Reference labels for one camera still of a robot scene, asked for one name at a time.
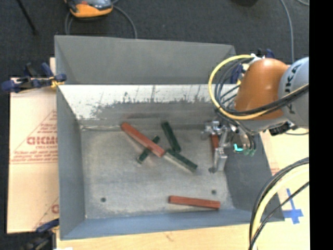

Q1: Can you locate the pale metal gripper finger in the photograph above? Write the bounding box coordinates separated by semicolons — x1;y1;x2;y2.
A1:
201;120;227;141
209;139;230;174

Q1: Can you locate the small red-brown block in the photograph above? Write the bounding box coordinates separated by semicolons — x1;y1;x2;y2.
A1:
211;134;220;156

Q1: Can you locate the dark green flat block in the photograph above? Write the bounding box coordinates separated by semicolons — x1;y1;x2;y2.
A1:
160;121;182;153
163;148;198;173
136;135;160;165

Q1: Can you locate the red-brown flat block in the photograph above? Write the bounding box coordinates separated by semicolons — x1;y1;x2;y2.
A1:
120;121;167;158
168;195;222;210

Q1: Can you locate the grey metal bin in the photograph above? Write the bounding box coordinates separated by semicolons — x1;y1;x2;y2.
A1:
54;35;285;241

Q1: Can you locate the brown cardboard board, red print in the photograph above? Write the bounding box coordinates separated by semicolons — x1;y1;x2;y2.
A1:
6;57;61;234

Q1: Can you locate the black cylinder on white bracket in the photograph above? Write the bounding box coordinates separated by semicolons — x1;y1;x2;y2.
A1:
268;122;298;136

